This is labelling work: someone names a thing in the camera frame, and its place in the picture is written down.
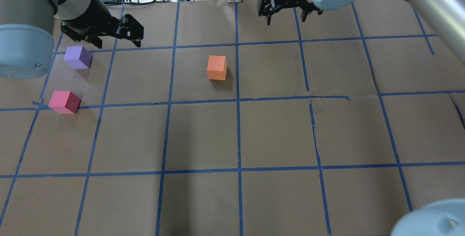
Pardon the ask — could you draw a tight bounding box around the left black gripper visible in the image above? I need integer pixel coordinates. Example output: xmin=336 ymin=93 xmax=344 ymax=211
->
xmin=60 ymin=0 xmax=144 ymax=49

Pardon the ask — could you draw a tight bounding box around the orange foam cube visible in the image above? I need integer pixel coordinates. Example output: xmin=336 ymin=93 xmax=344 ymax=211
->
xmin=207 ymin=55 xmax=228 ymax=81

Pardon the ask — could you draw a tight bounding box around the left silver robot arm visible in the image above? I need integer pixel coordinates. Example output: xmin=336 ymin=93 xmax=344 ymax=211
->
xmin=0 ymin=0 xmax=144 ymax=80

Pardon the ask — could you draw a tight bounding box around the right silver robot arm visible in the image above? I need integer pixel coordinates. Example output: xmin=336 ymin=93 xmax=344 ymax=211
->
xmin=258 ymin=0 xmax=464 ymax=236

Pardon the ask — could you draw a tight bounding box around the purple foam cube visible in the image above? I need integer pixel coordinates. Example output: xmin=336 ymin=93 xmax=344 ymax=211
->
xmin=64 ymin=46 xmax=92 ymax=70

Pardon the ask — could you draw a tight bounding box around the red foam cube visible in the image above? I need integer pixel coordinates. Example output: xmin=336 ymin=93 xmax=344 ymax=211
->
xmin=48 ymin=91 xmax=81 ymax=115

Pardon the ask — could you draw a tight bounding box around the brown paper mat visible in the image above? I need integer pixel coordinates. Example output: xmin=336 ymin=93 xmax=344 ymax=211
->
xmin=0 ymin=0 xmax=465 ymax=236

